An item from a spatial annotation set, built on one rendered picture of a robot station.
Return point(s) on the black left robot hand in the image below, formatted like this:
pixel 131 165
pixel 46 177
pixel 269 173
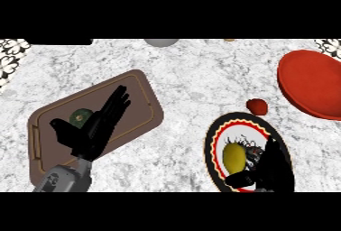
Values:
pixel 95 129

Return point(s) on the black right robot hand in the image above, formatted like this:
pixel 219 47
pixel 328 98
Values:
pixel 269 168

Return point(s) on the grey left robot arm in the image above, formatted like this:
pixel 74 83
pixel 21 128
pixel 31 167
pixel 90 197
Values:
pixel 64 179

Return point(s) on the yellow lemon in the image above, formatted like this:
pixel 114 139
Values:
pixel 233 158

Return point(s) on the patterned round plate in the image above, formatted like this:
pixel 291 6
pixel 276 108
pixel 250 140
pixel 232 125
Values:
pixel 239 129

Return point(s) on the red bowl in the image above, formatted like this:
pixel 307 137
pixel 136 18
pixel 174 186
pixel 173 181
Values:
pixel 313 84

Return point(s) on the green avocado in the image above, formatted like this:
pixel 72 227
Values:
pixel 80 115

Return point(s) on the brown cutting board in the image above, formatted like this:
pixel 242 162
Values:
pixel 133 99

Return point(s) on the small red fruit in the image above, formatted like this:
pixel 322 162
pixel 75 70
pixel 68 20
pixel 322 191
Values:
pixel 257 106

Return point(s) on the black flat appliance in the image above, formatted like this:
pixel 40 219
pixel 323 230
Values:
pixel 59 41

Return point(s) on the grey round object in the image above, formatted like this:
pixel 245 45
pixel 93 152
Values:
pixel 161 42

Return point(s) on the small tan object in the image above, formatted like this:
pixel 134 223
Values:
pixel 229 39

